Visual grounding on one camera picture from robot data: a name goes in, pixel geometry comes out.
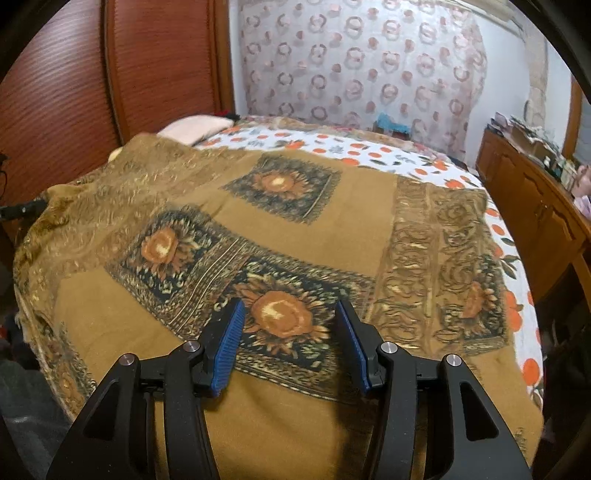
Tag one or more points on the beige tied curtain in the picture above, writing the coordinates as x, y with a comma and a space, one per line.
535, 83

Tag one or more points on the sheer circle-patterned curtain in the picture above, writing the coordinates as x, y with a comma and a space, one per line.
360, 60

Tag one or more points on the white orange-print bed sheet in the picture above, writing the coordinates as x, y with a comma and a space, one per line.
369, 157

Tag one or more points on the wooden headboard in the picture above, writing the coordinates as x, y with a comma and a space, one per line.
69, 92

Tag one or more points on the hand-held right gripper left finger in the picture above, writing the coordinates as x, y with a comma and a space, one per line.
228, 350

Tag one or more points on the blue cloth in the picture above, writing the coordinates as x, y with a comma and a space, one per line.
391, 123

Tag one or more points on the wooden sideboard cabinet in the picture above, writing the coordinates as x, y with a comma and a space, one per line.
531, 198

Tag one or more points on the open cardboard box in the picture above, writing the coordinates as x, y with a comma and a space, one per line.
531, 141

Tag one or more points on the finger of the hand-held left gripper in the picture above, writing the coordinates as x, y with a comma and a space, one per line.
23, 210

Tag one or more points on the brown patterned shirt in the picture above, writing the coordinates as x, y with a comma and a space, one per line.
323, 221

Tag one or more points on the pink pillow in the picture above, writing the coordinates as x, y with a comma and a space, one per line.
194, 128

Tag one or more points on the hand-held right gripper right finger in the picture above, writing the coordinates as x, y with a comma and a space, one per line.
358, 357

